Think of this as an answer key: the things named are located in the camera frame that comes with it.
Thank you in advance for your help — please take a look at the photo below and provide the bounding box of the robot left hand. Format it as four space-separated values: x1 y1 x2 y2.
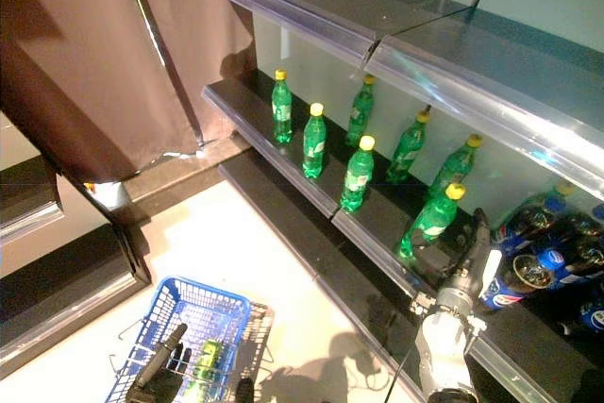
126 322 194 403

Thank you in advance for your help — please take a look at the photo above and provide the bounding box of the dark stone floor sill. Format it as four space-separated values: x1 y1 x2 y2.
120 133 254 215

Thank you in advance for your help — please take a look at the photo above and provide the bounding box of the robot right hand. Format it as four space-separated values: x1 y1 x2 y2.
409 207 504 300

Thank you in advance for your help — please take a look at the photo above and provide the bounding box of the dark side shelf unit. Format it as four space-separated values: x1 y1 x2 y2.
0 109 152 378

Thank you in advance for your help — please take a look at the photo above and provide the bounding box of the black left robot foot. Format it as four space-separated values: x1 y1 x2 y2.
234 377 256 403

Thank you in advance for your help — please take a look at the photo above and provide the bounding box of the blue plastic shopping basket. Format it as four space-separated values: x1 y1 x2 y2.
104 275 276 403

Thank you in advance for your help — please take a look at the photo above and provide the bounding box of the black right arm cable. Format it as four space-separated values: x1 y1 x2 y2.
382 327 426 403

